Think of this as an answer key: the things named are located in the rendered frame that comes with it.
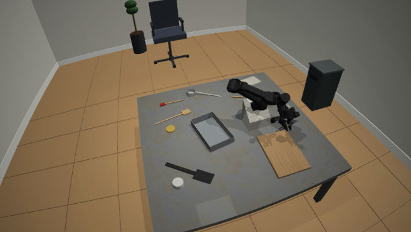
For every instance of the black spatula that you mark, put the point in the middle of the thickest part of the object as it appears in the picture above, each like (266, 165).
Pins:
(199, 175)

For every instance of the white cylinder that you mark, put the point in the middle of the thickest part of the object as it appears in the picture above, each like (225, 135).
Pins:
(178, 183)

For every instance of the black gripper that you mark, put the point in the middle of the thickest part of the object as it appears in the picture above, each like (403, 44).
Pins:
(282, 120)

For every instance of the light wooden board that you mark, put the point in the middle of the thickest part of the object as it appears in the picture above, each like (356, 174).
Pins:
(283, 153)

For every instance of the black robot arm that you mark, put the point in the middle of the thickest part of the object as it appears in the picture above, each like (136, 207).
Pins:
(261, 99)

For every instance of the yellow round disc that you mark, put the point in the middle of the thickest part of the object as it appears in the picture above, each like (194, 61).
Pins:
(170, 129)

